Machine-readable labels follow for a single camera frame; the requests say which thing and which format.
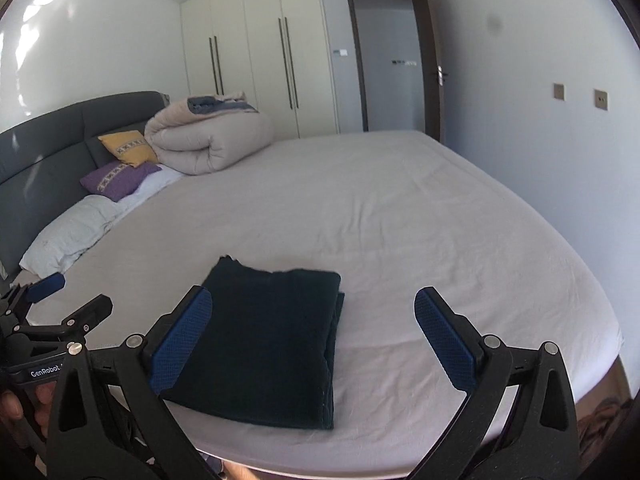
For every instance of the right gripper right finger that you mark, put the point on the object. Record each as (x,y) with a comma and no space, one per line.
(518,418)

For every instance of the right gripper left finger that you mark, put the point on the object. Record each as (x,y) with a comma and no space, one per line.
(108,420)

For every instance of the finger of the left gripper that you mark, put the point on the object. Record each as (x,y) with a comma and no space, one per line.
(44,288)
(76,325)

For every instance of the dark green sweater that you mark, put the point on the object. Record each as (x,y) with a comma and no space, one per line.
(267,354)

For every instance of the white pillow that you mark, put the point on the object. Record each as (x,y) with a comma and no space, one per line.
(64,240)

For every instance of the dark grey headboard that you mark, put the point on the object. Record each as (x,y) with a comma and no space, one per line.
(44,158)

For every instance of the purple patterned pillow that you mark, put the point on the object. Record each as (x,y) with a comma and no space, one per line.
(117,180)

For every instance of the yellow patterned pillow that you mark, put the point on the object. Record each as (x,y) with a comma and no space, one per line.
(129,147)

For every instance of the folded beige duvet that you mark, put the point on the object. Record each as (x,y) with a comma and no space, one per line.
(205,134)

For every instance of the white bed mattress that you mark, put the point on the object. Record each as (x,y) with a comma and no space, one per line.
(391,212)

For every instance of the cream wardrobe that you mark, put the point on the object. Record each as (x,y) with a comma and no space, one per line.
(276,52)

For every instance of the brown wooden door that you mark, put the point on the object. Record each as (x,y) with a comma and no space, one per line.
(433,75)

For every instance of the wall socket far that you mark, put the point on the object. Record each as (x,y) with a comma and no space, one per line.
(558,91)

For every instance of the wall socket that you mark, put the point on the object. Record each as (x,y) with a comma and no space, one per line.
(600,99)
(558,91)

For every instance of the wall socket near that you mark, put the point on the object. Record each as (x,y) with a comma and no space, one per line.
(600,99)

